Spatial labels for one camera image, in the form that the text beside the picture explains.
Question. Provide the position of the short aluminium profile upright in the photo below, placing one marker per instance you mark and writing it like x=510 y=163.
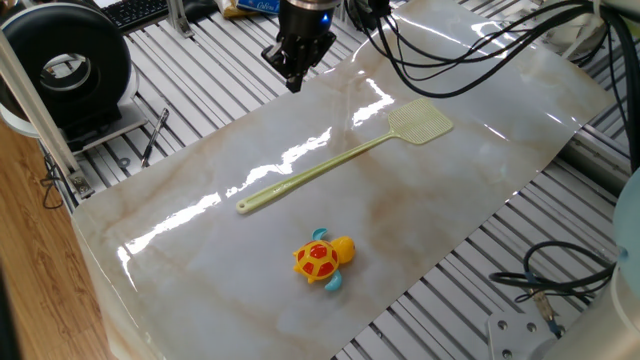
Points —
x=179 y=17

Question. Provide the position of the pale green plastic flyswatter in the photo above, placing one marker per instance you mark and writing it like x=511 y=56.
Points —
x=320 y=172

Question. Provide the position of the black computer mouse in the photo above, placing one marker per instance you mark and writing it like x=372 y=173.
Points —
x=200 y=9

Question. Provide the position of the grey UR5 arm blue caps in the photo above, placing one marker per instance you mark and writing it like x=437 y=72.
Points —
x=630 y=235

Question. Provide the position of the blue white packet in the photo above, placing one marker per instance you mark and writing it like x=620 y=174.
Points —
x=260 y=6

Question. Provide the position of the yellow toy turtle red shell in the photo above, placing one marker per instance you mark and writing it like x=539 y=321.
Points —
x=320 y=259

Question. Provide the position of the small metal washer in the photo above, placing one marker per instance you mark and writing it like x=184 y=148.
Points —
x=124 y=163

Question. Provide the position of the black pen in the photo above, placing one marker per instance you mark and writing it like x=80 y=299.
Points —
x=154 y=137

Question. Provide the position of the aluminium frame post with bracket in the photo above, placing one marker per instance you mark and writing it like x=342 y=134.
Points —
x=35 y=105

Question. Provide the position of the glossy marble pattern mat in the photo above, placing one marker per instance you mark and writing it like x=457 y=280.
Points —
x=400 y=215

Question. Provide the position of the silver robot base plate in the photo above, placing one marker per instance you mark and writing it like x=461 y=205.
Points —
x=515 y=335

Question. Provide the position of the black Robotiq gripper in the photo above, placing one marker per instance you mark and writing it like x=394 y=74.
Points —
x=305 y=25

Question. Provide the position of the black computer keyboard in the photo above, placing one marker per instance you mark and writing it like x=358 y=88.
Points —
x=132 y=12

